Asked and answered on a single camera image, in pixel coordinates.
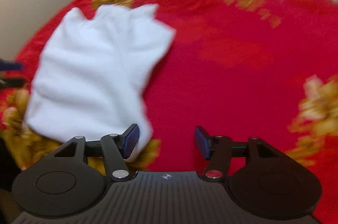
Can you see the red floral blanket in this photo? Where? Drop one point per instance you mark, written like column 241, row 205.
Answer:
column 237, row 68

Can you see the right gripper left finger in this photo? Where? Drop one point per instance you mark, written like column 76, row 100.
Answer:
column 76, row 175

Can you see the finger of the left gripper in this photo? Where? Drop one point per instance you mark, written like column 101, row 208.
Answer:
column 10, row 65
column 11, row 83

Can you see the white shirt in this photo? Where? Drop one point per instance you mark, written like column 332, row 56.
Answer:
column 92, row 74

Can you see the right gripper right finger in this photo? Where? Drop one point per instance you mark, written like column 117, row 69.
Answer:
column 259, row 178

